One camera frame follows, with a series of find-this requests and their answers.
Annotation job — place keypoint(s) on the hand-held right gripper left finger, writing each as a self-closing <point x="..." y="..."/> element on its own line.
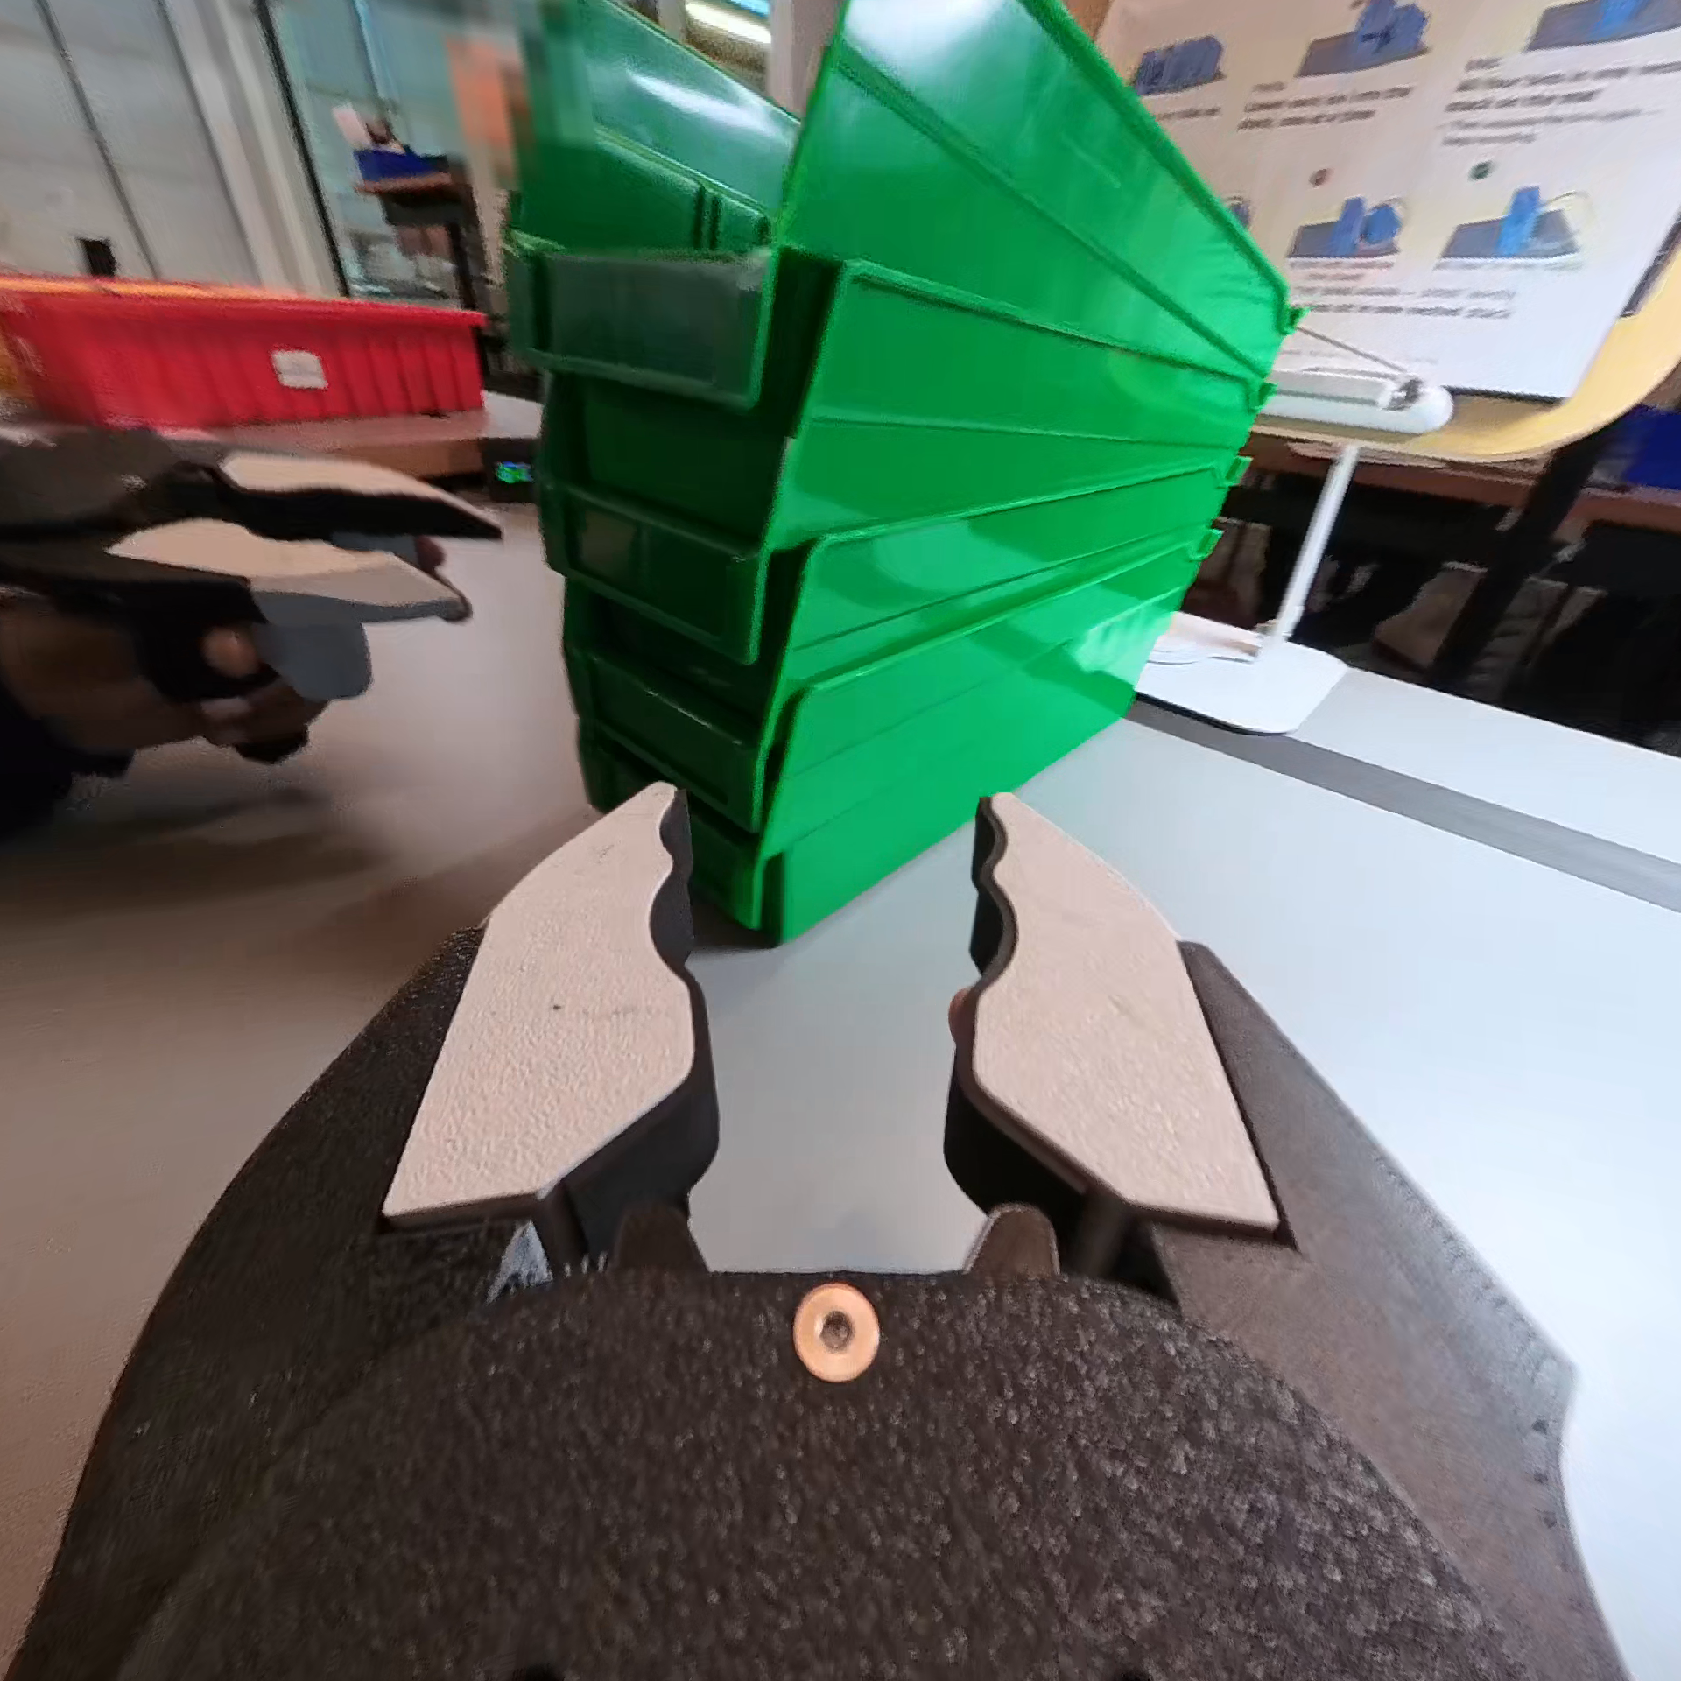
<point x="551" y="1052"/>

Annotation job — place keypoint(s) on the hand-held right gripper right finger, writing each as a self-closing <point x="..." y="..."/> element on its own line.
<point x="1102" y="1063"/>

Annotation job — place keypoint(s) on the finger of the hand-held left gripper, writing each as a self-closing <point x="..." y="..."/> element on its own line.
<point x="355" y="494"/>
<point x="303" y="571"/>

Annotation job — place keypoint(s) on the green plastic storage bin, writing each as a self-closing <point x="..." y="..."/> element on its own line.
<point x="918" y="761"/>
<point x="918" y="580"/>
<point x="984" y="396"/>
<point x="1025" y="171"/>

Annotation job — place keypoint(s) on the grey desk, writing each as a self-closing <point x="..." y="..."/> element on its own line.
<point x="1445" y="1052"/>

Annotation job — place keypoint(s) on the wooden side table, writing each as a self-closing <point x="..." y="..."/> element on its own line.
<point x="395" y="441"/>

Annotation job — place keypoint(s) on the black device green light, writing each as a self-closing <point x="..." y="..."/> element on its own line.
<point x="513" y="475"/>

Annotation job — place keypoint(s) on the red ribbed storage bin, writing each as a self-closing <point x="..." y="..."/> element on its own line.
<point x="197" y="355"/>

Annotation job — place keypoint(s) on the instruction sheet on stand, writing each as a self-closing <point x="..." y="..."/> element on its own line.
<point x="1549" y="422"/>

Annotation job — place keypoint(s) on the blue plastic bin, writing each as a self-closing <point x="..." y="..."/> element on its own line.
<point x="1658" y="448"/>

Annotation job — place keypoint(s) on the printed instruction sheet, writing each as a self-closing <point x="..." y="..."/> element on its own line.
<point x="1419" y="198"/>

